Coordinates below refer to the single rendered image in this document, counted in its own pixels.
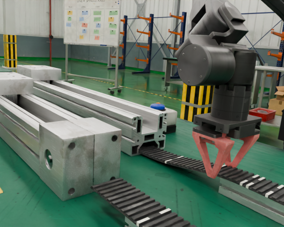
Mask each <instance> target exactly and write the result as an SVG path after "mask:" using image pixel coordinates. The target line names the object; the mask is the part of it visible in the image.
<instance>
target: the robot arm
mask: <svg viewBox="0 0 284 227"><path fill-rule="evenodd" d="M261 1H262V2H263V3H264V4H265V5H267V6H268V7H269V8H270V9H271V10H272V11H273V12H275V13H276V14H277V15H278V16H279V17H280V18H281V19H282V21H283V22H284V0H261ZM189 18H190V23H189V24H188V25H187V35H188V38H187V39H186V40H185V42H184V43H183V44H182V45H181V46H180V48H179V49H178V50H177V51H176V52H175V57H176V58H177V60H178V65H177V66H178V73H179V77H180V79H181V80H182V81H183V83H185V84H186V85H188V86H214V91H213V99H212V106H211V113H204V114H198V115H194V119H193V124H196V125H198V126H196V127H193V130H192V136H193V138H194V141H195V143H196V145H197V147H198V150H199V152H200V154H201V157H202V160H203V163H204V166H205V170H206V173H207V176H209V177H211V178H213V179H215V178H216V176H217V175H218V173H219V171H220V169H221V168H222V166H223V164H224V163H225V165H227V166H232V167H233V168H234V167H237V166H238V164H239V163H240V161H241V160H242V159H243V157H244V156H245V154H246V153H247V152H248V151H249V150H250V148H251V147H252V146H253V145H254V143H255V142H256V141H257V139H258V138H259V135H260V130H258V129H255V126H256V125H258V126H261V121H262V118H261V117H257V116H253V115H249V114H248V110H249V104H250V98H251V91H252V84H253V78H254V71H255V65H256V59H257V52H256V50H249V49H248V48H247V45H240V44H237V43H238V42H239V41H240V40H241V39H242V38H243V37H244V36H245V35H246V34H247V33H248V32H249V31H248V29H247V28H246V26H245V25H244V24H243V23H244V21H245V18H244V17H243V16H242V15H241V13H240V12H239V10H238V9H237V8H236V7H235V6H234V5H232V4H231V3H230V2H229V1H228V0H192V9H191V12H190V17H189ZM230 138H234V139H240V140H243V141H244V144H243V145H242V147H241V149H240V150H239V152H238V153H237V155H236V156H235V158H234V160H233V161H232V162H231V157H230V151H231V149H232V147H233V145H234V141H233V140H231V139H230ZM206 142H207V143H210V144H212V145H215V147H216V148H218V150H219V151H218V154H217V157H216V161H215V164H214V166H213V168H211V163H210V159H209V155H208V150H207V146H206Z"/></svg>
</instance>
